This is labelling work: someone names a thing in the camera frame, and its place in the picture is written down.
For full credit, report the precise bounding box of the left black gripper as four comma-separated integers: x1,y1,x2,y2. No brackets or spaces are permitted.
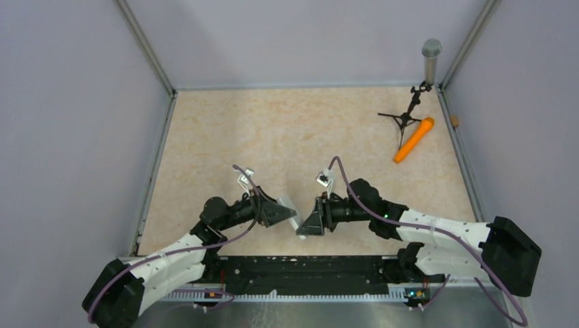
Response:
218,185,296,231

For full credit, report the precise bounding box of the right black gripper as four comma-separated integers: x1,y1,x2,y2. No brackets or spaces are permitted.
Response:
298,191,372,235

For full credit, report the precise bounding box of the white remote control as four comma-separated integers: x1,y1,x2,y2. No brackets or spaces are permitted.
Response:
277,194,307,240

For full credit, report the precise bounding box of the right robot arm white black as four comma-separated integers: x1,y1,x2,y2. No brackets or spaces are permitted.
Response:
296,178,542,297

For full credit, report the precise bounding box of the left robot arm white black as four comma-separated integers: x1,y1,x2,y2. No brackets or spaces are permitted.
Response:
81,193,298,327

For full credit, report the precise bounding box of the black mini tripod stand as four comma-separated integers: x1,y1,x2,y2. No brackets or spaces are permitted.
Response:
377,81,433,150

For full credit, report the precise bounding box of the orange toy microphone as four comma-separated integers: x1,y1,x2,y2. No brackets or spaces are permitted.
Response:
393,117,435,164

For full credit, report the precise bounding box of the small tan block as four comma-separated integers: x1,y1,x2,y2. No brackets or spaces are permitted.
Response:
449,115,460,128

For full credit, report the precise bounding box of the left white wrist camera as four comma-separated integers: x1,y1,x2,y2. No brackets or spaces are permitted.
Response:
237,168,255,194

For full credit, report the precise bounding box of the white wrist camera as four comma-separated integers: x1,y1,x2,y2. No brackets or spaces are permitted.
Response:
237,168,255,194
316,168,336,195

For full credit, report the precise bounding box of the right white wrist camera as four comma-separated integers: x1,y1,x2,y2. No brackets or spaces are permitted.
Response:
316,168,336,195

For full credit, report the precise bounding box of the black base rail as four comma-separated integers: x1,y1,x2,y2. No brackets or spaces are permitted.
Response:
197,256,444,296

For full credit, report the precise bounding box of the grey metal cylinder post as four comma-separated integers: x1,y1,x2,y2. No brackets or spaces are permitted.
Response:
421,38,442,85

